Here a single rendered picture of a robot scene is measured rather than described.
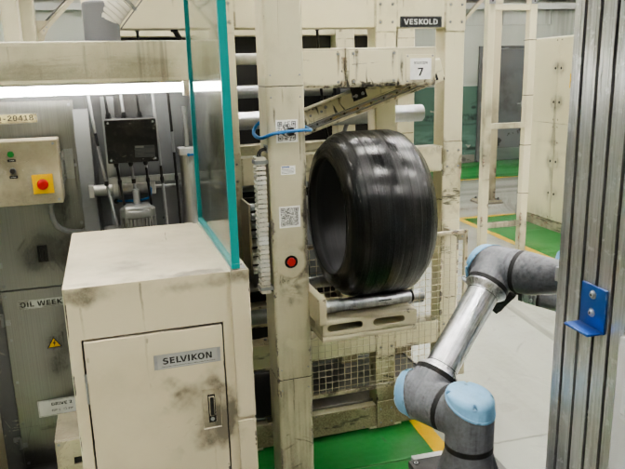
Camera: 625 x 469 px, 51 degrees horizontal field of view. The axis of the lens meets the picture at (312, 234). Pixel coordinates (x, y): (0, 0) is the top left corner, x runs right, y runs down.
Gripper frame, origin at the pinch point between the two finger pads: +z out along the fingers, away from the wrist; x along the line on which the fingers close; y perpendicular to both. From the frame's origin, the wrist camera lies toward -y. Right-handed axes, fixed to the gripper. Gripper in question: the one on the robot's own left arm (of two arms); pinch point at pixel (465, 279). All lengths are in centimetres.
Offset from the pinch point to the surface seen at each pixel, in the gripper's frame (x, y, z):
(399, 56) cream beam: -53, 54, 49
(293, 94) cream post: 4, 60, 60
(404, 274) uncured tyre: 9.3, 3.1, 18.4
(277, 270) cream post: 29, 6, 57
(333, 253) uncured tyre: -8, -12, 58
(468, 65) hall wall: -946, -307, 344
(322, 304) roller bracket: 30.2, -2.0, 39.1
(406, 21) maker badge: -89, 55, 62
